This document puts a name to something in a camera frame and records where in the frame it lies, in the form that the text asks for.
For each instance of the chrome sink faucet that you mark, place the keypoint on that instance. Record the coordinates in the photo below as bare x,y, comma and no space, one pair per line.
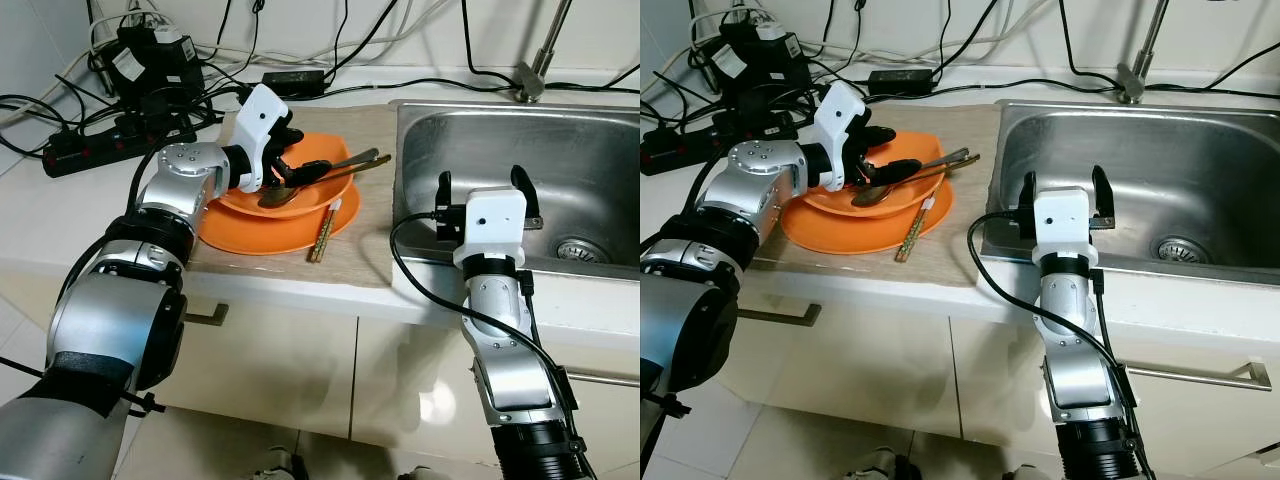
1130,82
530,80

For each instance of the orange plastic bowl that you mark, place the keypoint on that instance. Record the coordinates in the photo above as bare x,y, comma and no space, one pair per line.
320,148
915,148

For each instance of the sink drain strainer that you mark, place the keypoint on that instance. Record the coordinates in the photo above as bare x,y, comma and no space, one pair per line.
1172,250
577,250

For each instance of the banded wooden chopsticks pair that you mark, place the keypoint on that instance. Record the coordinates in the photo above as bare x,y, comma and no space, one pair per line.
325,235
915,232

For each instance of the black power adapter brick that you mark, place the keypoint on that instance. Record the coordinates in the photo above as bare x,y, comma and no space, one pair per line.
900,82
293,83

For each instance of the orange plastic plate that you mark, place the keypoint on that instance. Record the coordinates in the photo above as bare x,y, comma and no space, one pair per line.
260,235
850,235

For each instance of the stainless steel sink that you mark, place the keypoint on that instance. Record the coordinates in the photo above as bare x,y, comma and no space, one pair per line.
1160,160
560,160

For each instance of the cream cabinet door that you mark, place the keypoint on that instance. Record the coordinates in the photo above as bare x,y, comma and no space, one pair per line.
270,370
410,350
1000,370
850,370

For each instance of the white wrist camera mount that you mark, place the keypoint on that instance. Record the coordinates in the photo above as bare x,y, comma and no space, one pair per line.
258,120
1062,225
490,225
838,115

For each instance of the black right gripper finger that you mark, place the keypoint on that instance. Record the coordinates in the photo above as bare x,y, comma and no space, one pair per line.
520,178
1103,190
1027,195
444,195

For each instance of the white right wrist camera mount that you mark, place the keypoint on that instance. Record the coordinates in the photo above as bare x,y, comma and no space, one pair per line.
490,225
1062,225

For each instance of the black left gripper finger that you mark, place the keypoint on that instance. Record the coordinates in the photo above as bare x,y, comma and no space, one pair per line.
877,138
312,172
288,138
898,172

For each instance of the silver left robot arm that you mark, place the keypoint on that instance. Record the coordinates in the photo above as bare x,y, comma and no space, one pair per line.
665,320
110,320

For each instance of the black labelled battery charger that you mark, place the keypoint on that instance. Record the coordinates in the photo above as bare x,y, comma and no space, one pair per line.
155,60
750,58

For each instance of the beige woven counter mat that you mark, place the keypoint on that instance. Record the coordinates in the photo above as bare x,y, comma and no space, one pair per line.
370,250
960,250

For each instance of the metal spoon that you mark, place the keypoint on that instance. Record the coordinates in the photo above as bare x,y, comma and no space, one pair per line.
278,196
875,195

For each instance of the black power strip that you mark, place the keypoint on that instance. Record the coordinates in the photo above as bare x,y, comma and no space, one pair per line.
90,150
680,150

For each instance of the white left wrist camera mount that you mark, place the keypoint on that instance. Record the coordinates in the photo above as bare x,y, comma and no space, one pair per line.
838,115
258,120

